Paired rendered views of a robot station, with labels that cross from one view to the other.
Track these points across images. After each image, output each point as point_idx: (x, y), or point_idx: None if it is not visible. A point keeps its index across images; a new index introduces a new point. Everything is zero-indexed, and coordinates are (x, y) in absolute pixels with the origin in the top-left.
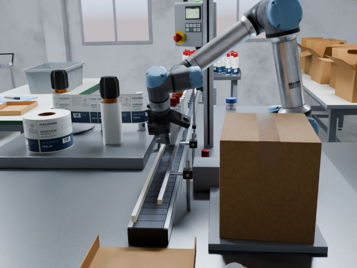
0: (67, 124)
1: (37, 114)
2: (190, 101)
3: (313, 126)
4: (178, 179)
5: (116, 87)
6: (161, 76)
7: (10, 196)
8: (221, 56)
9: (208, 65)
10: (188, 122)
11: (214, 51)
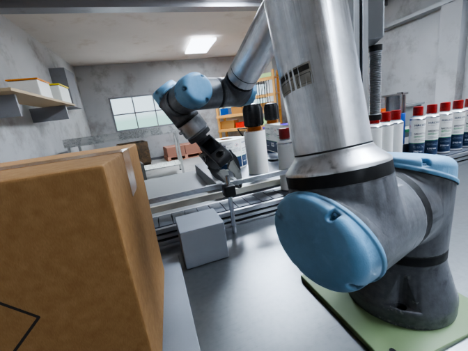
0: (227, 149)
1: (223, 138)
2: (458, 144)
3: (331, 235)
4: (168, 226)
5: (252, 115)
6: (156, 92)
7: (150, 192)
8: (260, 49)
9: (246, 69)
10: (219, 158)
11: (245, 43)
